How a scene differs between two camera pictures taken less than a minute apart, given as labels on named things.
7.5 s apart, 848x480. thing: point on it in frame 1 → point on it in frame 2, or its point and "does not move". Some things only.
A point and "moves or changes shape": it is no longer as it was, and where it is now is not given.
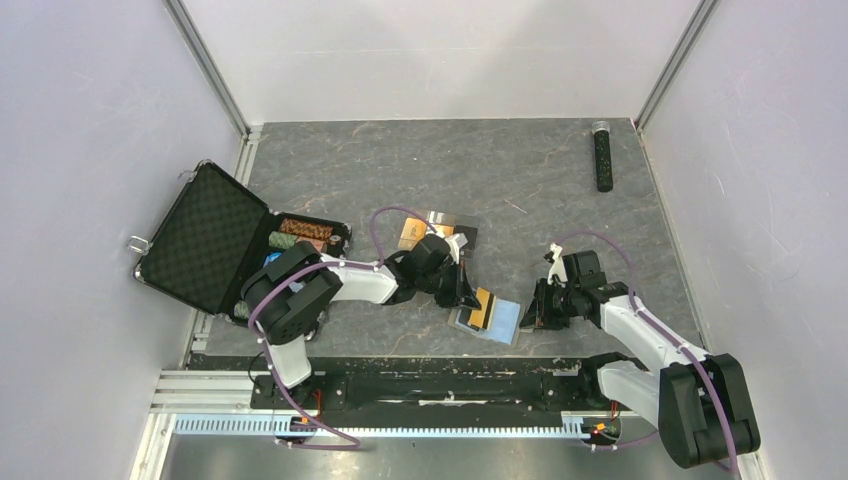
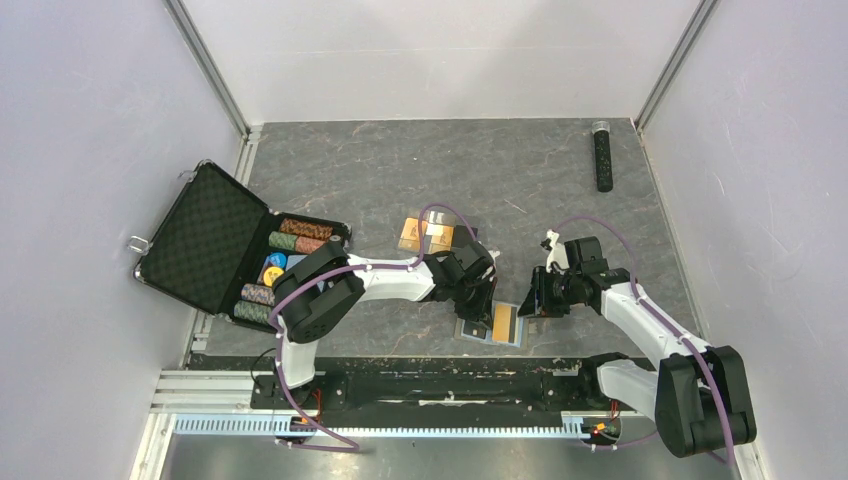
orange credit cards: [414, 230] does not move
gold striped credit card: [482, 317] moves or changes shape
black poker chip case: [212, 236] does not move
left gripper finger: [467, 296] → [483, 316]
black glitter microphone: [603, 148] does not move
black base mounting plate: [521, 384] does not move
